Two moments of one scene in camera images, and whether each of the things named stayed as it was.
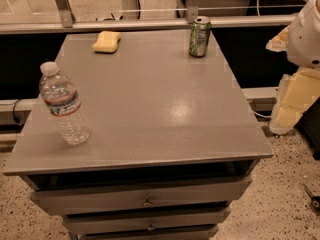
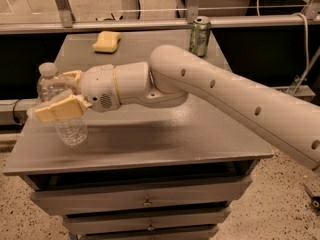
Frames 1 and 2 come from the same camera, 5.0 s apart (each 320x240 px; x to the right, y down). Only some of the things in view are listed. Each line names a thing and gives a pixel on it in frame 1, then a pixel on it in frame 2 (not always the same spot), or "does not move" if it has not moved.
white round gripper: [305, 39] → [97, 87]
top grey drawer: [142, 196] does not move
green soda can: [200, 37] does not move
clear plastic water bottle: [63, 100] does not move
